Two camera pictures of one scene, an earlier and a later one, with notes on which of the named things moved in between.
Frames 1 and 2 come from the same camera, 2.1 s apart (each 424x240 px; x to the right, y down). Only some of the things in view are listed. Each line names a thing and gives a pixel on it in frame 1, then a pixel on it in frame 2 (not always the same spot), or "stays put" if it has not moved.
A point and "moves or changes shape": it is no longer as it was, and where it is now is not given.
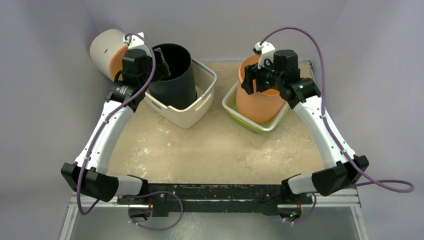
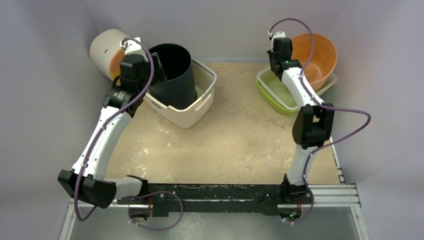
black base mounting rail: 200,198 stays put
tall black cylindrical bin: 178,90 stays put
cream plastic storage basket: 205,79 stays put
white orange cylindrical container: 107,50 stays put
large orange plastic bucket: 257,107 to 322,61
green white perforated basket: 229,103 moves or changes shape
